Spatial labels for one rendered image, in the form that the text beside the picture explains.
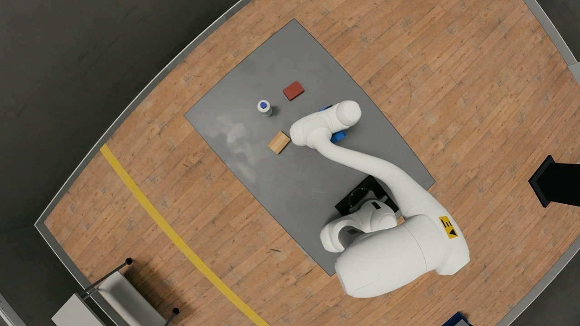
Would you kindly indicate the blue dumbbell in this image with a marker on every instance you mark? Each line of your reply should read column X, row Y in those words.
column 337, row 136

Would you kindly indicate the red rectangular block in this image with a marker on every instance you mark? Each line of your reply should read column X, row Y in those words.
column 293, row 90

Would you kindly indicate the small brown cardboard box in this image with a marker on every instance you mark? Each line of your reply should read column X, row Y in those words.
column 278, row 142

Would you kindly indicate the white bottle with blue cap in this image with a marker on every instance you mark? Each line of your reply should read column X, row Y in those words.
column 264, row 108

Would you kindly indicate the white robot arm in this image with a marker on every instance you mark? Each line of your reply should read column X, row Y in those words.
column 377, row 255

